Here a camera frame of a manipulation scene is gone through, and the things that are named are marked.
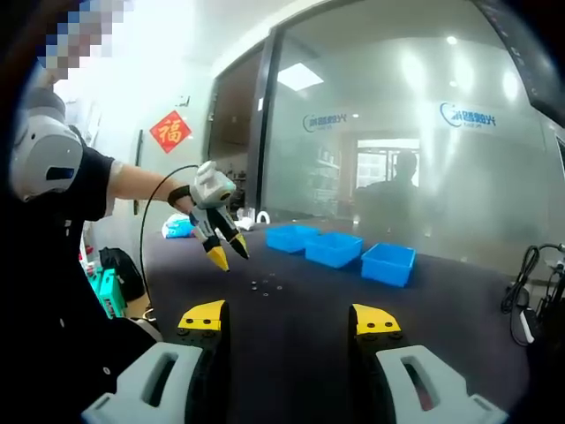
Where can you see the red diamond wall decoration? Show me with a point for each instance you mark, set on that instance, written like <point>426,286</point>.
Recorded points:
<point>170,132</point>

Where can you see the white shoulder-worn device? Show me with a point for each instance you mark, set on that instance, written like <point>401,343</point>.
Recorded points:
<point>44,150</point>

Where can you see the person in black shirt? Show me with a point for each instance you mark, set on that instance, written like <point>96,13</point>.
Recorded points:
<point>44,309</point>

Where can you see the black backpack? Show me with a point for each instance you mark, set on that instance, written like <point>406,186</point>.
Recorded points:
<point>121,274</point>

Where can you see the blue white tissue pack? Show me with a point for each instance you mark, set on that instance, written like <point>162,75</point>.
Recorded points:
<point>176,227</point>

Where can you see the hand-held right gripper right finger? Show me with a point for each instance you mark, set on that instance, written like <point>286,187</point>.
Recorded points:
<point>454,397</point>

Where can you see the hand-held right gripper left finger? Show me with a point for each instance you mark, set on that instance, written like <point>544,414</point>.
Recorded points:
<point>128,397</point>

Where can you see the black door frame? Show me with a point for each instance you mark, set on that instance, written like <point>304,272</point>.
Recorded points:
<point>265,132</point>

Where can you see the white crumpled objects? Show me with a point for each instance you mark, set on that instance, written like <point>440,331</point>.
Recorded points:
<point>248,225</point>

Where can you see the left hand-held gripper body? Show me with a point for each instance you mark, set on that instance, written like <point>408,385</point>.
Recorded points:
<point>212,187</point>

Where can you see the blue plastic bin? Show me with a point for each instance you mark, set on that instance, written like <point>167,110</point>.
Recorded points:
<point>289,238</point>
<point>333,252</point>
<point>386,267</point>

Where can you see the screws nuts washers group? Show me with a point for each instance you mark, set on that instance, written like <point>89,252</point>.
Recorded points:
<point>254,288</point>

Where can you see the blue logo glass decal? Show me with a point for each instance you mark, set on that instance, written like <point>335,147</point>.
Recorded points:
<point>468,117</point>
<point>326,122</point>

